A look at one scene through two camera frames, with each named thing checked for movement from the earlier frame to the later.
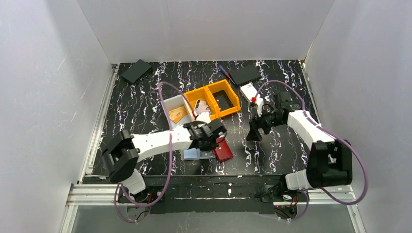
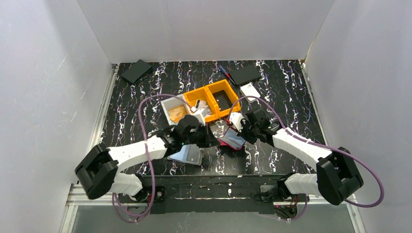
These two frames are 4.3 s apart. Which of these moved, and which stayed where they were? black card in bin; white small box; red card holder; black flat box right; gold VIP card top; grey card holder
Moved: grey card holder; red card holder
Stayed: gold VIP card top; white small box; black card in bin; black flat box right
